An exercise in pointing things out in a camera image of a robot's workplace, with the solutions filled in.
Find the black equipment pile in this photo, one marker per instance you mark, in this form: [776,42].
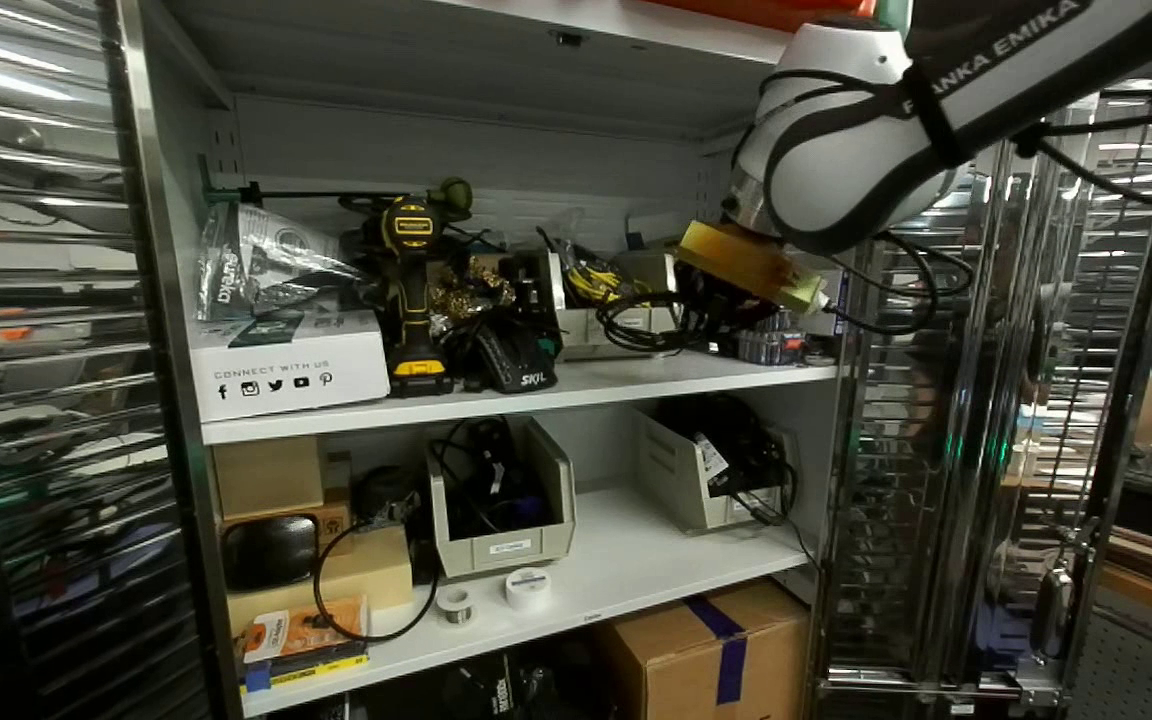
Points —
[469,687]

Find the tan cardboard box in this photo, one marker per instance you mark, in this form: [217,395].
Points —
[368,566]

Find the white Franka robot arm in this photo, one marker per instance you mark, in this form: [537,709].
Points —
[859,146]

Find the orange booklet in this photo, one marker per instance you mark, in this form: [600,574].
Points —
[301,634]

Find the yellowish tape tag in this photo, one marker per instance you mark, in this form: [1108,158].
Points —
[751,266]

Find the clear plastic bag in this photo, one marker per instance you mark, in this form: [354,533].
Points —
[271,260]

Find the white box with social icons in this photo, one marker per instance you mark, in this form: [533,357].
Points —
[280,373]

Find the grey bin with black gear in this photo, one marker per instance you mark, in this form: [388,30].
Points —
[671,475]

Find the small grey tape roll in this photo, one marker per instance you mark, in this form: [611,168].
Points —
[456,613]

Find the white metal shelving unit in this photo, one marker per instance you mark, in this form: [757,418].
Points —
[630,544]

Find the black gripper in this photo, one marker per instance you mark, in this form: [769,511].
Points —
[737,322]

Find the orange container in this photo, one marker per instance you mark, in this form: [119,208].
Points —
[762,10]

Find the black round device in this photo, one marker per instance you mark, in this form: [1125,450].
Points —
[383,493]

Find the steel tray rack trolley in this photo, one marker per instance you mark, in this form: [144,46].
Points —
[908,465]
[59,400]

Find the plain brown cardboard box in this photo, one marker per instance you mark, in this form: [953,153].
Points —
[271,478]

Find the black battery charger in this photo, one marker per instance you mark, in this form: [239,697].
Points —
[511,357]

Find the battery pack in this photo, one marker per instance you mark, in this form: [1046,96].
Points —
[776,345]

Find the black rounded case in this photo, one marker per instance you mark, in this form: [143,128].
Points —
[271,549]

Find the long tool with green end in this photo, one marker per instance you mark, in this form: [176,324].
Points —
[455,196]

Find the cardboard box with purple tape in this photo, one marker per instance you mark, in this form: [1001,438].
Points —
[656,660]

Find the white tape roll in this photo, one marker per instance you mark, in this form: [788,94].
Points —
[526,602]

